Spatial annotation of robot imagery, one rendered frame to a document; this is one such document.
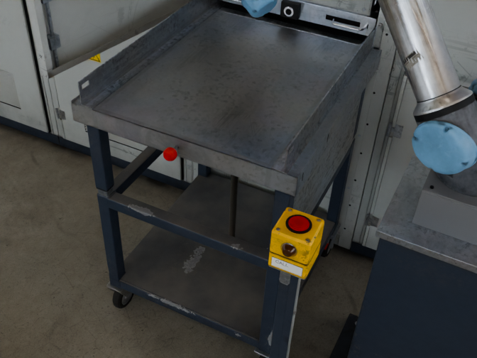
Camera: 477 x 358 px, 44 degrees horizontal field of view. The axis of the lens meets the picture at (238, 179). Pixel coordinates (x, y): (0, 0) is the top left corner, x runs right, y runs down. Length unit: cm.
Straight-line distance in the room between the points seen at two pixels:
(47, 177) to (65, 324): 80
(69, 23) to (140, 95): 30
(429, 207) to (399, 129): 63
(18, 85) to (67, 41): 109
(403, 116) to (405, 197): 51
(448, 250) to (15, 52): 196
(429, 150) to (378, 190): 94
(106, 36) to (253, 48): 43
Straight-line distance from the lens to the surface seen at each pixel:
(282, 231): 112
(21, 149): 290
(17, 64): 276
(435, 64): 118
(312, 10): 194
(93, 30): 180
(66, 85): 261
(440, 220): 140
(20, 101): 287
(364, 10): 189
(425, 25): 118
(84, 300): 219
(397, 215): 143
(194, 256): 205
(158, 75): 167
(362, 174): 213
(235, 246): 160
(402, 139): 199
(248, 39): 186
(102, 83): 161
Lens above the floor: 168
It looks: 40 degrees down
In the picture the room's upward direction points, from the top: 3 degrees clockwise
